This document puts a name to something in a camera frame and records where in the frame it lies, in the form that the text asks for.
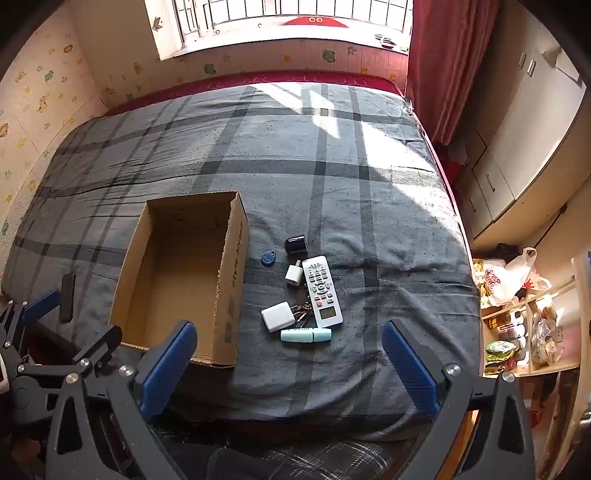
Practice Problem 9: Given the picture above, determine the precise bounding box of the large white charger plug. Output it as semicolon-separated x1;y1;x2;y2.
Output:
261;302;295;332

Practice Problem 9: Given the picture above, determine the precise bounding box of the bunch of keys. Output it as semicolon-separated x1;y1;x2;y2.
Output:
292;300;315;325

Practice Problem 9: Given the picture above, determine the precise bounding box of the white wardrobe cabinet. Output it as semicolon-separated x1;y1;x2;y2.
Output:
455;0;591;241

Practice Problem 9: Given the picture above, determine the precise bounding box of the red bed mattress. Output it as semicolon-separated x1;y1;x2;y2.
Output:
105;69;408;117

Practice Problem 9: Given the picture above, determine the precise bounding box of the mint green tube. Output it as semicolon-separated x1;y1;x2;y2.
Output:
281;327;333;343

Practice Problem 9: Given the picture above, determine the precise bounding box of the brown cardboard box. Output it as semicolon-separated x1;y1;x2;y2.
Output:
108;191;250;368

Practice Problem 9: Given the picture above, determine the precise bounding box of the wooden shelf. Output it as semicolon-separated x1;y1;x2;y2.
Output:
479;251;591;480

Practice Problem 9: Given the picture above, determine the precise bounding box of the white remote control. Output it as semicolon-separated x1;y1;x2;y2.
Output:
302;257;344;328

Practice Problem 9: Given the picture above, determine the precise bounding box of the barred window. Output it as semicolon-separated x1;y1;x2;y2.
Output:
143;0;414;62

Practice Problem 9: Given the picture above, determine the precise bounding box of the red window sticker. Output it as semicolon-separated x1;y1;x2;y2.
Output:
281;15;348;27

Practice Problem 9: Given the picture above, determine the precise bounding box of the green snack packet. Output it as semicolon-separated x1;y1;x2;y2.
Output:
482;340;519;367

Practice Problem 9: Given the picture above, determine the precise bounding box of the black phone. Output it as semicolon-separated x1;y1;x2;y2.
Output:
59;273;76;324

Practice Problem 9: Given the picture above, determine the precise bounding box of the clear plastic bag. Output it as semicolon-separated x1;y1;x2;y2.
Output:
530;305;565;366

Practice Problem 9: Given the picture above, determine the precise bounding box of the red curtain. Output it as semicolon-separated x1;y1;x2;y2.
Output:
405;0;505;147

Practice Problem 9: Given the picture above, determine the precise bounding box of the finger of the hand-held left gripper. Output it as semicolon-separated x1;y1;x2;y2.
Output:
16;324;123;376
0;288;62;370

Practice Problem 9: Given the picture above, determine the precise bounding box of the dark plaid cloth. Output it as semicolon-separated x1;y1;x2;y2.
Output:
157;436;419;480

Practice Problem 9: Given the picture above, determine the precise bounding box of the white plastic bag red print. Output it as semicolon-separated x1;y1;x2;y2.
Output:
484;247;553;306

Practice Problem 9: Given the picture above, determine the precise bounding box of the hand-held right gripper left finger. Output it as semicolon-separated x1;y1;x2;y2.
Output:
45;320;199;480

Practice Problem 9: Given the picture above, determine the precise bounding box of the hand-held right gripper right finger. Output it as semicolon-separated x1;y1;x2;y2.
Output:
382;319;537;480

